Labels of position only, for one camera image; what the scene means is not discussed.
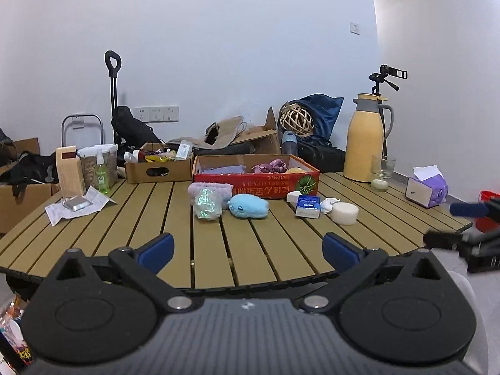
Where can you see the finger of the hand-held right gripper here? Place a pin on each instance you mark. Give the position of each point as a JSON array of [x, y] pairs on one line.
[[466, 209], [443, 239]]

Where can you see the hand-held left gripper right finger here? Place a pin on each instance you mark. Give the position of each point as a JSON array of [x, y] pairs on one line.
[[342, 250]]

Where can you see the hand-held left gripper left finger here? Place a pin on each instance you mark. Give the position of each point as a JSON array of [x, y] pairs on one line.
[[156, 252]]

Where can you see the iridescent packet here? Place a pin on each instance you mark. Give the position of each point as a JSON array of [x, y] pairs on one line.
[[207, 205]]

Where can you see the lavender fuzzy cloth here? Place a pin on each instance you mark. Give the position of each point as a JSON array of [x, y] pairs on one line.
[[218, 189]]

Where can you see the white yellow plush toy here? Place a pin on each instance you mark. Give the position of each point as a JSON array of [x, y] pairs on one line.
[[295, 170]]

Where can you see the blue plush toy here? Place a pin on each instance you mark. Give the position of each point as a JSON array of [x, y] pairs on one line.
[[248, 206]]

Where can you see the purple towel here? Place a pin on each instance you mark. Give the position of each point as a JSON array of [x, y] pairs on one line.
[[222, 169]]

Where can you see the red cardboard box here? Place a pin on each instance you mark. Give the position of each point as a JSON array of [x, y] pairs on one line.
[[254, 187]]

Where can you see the red bucket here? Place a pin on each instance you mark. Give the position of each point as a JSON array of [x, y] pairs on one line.
[[488, 199]]

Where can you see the purple tissue pack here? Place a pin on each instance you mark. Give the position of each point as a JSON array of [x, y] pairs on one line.
[[427, 189]]

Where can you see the small white cloth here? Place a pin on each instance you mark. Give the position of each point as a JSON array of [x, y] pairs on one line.
[[328, 205]]

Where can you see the blue tissue packet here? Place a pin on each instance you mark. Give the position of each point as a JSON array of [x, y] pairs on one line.
[[308, 206]]

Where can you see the white foam block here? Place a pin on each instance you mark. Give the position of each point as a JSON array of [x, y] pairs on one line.
[[293, 197]]

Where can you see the white paper sheet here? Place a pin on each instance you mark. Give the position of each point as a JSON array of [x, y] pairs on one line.
[[99, 203]]

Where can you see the small brown cardboard box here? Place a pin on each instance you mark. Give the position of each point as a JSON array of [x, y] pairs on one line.
[[156, 170]]

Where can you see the glass cup with candle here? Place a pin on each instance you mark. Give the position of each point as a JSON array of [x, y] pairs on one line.
[[382, 175]]

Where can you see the green spray bottle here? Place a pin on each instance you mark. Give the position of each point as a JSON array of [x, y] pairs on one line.
[[102, 177]]

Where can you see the yellow snack packet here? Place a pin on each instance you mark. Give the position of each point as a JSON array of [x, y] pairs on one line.
[[158, 159]]

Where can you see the silver foil packet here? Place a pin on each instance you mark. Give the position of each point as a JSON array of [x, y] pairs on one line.
[[76, 203]]

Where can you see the black duffel bag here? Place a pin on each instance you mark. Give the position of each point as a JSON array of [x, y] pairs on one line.
[[322, 156]]

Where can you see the white red lint roller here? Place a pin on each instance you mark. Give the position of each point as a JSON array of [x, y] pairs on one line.
[[132, 156]]

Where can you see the clear plastic case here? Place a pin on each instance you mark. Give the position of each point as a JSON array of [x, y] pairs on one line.
[[183, 151]]

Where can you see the clear grain container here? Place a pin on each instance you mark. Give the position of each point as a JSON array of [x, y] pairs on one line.
[[88, 168]]

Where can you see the yellow thermos jug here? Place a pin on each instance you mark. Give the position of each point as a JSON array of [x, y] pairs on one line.
[[365, 144]]

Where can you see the brown paper carton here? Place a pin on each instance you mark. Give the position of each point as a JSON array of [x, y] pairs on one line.
[[70, 174]]

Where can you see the dark water bottle blue lid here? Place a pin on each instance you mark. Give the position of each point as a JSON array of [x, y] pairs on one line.
[[290, 142]]

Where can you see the black trolley bag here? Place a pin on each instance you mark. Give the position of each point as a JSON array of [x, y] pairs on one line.
[[131, 127]]

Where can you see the black jacket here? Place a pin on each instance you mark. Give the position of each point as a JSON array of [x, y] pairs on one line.
[[234, 149]]

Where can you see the blue cloth bag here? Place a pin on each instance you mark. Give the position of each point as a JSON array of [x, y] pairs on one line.
[[326, 117]]

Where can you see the wicker ball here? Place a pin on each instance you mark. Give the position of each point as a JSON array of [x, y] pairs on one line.
[[297, 120]]

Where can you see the beige fuzzy mat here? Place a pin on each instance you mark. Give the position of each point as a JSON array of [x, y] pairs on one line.
[[224, 131]]

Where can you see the large open cardboard box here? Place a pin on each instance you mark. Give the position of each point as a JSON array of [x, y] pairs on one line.
[[258, 138]]

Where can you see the brown cardboard carton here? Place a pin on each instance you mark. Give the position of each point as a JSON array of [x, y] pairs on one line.
[[23, 203]]

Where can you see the black clothing pile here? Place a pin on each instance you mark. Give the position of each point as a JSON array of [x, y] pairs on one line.
[[31, 168]]

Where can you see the colourful printed packaging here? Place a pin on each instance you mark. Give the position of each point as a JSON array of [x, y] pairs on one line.
[[13, 340]]

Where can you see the grey backpack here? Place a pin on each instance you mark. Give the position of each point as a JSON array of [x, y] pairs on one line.
[[6, 144]]

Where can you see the white wall socket strip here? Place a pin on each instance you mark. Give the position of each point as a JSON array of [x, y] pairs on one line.
[[157, 113]]

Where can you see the metal folding cart frame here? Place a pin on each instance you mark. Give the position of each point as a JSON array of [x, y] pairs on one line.
[[82, 117]]

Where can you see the white wall switch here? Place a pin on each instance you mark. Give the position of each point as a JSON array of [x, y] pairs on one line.
[[354, 27]]

